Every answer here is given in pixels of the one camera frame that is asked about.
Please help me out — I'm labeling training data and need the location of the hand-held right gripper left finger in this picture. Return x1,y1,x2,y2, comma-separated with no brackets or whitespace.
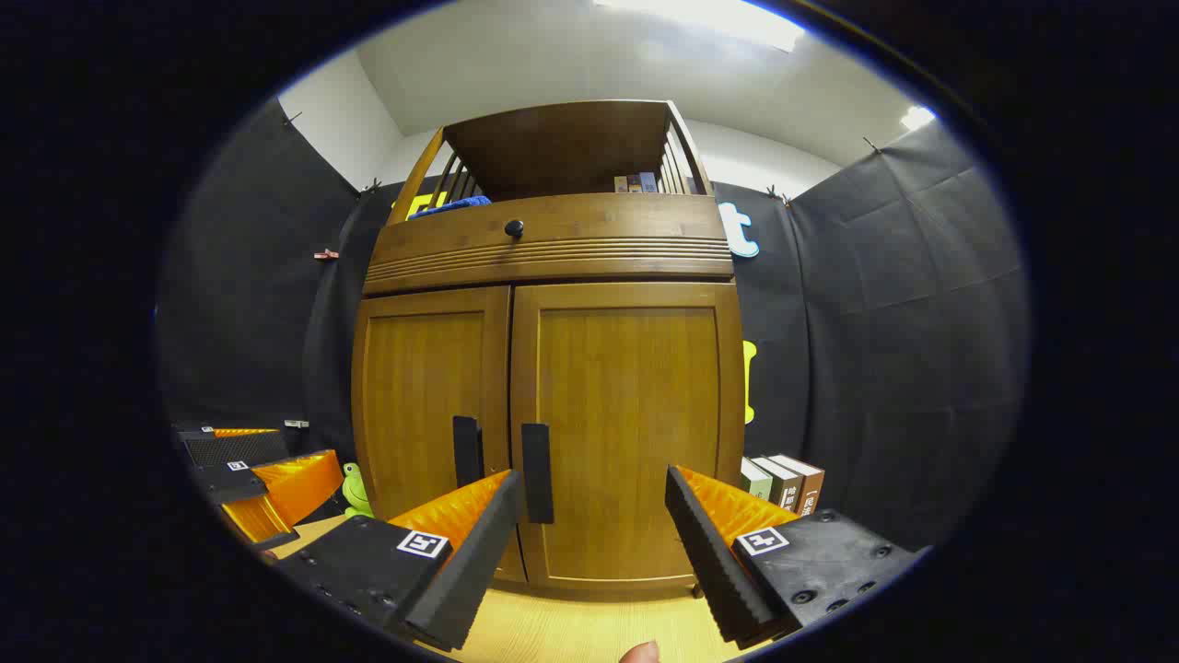
276,470,524,653

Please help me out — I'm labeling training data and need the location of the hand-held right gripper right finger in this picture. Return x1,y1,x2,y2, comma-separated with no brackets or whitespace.
665,465,922,650

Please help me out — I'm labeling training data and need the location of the wooden shoe cabinet door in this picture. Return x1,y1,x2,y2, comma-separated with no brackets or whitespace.
352,285,528,583
509,281,745,590

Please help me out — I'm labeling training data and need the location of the wooden double-door shoe cabinet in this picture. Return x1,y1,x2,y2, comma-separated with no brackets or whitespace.
350,99,747,595

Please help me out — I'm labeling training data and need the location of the wooden cabinet drawer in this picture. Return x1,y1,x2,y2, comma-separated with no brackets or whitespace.
367,193,735,282

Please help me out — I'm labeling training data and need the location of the dark olive book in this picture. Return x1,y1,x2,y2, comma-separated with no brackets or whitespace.
751,456,804,513

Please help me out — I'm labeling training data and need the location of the green frog plush toy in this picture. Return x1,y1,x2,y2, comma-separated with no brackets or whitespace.
342,462,375,518

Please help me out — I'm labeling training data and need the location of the brown book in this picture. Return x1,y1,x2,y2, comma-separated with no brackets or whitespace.
769,454,825,518

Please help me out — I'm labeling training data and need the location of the black backdrop cloth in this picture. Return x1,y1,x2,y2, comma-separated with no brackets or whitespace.
157,97,1031,553

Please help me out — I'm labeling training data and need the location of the blue cloth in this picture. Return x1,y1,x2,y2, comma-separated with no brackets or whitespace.
408,195,492,220

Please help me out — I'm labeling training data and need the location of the large ceiling light panel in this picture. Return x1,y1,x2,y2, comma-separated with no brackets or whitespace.
594,0,807,53

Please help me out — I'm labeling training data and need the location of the black door handle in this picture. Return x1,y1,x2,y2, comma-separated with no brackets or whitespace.
451,415,485,490
521,423,555,525

